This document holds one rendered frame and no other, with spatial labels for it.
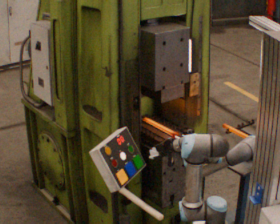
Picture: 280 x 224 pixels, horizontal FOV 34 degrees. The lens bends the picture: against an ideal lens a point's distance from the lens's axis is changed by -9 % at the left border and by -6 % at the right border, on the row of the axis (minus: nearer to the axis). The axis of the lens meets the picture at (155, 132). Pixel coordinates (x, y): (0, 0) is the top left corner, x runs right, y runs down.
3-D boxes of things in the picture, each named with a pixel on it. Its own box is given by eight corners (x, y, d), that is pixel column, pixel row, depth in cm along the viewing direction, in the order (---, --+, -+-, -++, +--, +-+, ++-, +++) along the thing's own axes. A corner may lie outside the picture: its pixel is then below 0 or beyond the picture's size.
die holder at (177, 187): (200, 191, 377) (203, 139, 358) (162, 209, 356) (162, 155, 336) (155, 163, 417) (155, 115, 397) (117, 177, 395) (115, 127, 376)
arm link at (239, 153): (246, 163, 283) (191, 187, 318) (254, 156, 291) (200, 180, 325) (237, 147, 283) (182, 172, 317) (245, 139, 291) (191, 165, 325)
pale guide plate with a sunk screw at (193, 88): (199, 94, 365) (199, 73, 357) (190, 97, 360) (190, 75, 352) (197, 93, 366) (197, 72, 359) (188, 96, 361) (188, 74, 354)
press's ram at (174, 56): (198, 79, 341) (199, 25, 324) (155, 91, 320) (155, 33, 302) (160, 64, 371) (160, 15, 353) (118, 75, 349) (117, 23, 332)
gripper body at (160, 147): (159, 141, 301) (175, 136, 294) (165, 153, 302) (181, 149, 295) (153, 147, 295) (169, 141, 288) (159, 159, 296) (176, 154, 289)
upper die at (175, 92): (183, 96, 338) (184, 83, 334) (161, 103, 327) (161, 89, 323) (146, 79, 367) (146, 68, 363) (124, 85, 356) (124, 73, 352)
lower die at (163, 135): (183, 142, 354) (183, 131, 350) (161, 151, 342) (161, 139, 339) (146, 123, 383) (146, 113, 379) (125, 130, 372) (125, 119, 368)
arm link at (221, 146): (234, 131, 239) (220, 148, 287) (213, 132, 239) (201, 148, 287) (235, 155, 237) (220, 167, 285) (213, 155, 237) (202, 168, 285)
